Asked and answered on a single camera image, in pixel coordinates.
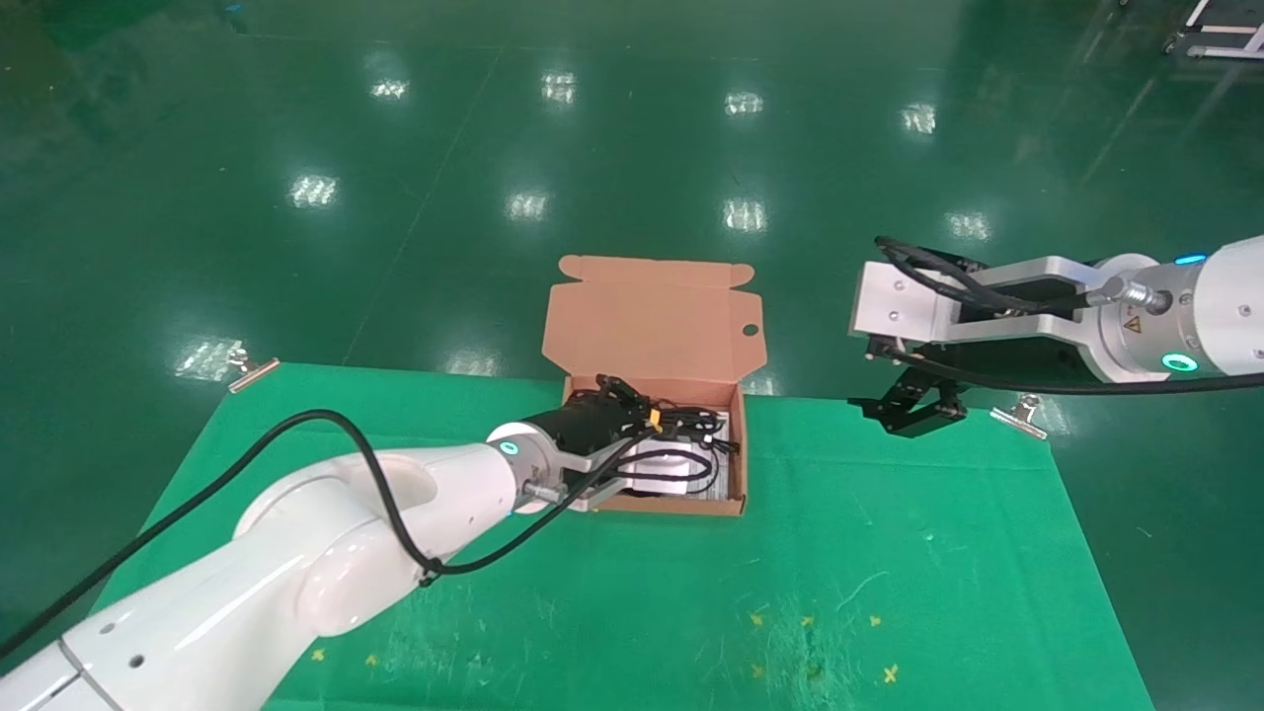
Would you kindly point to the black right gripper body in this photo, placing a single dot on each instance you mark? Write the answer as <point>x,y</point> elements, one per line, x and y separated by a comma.
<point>987,365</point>

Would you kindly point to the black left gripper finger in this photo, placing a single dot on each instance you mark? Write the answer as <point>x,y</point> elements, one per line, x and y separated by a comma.
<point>644,417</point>
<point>617,387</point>

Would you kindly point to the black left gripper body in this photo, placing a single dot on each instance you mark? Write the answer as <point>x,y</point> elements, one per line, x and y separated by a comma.
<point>588,425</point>

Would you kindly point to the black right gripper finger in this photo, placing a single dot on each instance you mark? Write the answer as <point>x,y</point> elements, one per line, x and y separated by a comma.
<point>950,407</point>
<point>894,417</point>

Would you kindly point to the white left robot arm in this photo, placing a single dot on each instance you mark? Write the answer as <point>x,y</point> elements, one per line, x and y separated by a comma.
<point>296,563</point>

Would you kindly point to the orange cardboard box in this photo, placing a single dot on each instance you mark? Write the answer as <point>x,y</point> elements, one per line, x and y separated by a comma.
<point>642,326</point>

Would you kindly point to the silver binder clip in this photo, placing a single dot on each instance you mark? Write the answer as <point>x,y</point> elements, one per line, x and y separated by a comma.
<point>1022,415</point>
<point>252,369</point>

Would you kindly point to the white printed instruction sheet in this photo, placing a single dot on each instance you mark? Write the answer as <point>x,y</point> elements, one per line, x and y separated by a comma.
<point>728,474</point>

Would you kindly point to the green table mat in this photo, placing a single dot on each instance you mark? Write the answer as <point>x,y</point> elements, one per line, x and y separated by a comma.
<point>691,612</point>

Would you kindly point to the white metal rack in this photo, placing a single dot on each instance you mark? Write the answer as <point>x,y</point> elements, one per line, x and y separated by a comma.
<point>1220,44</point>

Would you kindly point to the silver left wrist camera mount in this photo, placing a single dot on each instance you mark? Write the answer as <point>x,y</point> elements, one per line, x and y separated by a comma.
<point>671,464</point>

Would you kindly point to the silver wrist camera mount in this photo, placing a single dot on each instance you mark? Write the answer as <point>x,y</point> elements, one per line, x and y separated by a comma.
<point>671,464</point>
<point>899,296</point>

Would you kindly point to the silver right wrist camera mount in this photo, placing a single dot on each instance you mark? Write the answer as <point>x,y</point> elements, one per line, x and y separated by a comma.
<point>899,296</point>

